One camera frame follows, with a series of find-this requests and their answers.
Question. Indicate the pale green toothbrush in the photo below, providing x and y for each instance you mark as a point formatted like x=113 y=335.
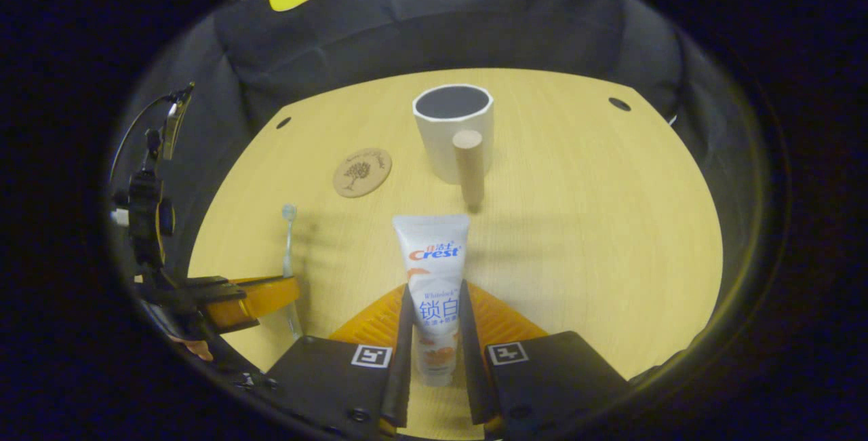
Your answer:
x=289 y=237

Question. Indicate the light wooden desktop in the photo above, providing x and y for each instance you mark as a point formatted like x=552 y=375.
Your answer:
x=583 y=224

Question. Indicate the black backdrop cloth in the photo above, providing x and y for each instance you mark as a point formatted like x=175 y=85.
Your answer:
x=434 y=27

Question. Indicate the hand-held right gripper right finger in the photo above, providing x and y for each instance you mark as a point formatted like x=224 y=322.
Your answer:
x=475 y=380

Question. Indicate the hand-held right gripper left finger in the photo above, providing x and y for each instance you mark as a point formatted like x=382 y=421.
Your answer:
x=401 y=373

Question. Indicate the round wooden coaster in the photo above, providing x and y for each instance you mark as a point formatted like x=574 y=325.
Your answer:
x=362 y=172

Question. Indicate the white toothpaste tube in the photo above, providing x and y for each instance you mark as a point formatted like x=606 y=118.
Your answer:
x=431 y=271

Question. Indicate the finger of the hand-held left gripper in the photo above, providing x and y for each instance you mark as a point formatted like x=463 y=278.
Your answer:
x=258 y=298

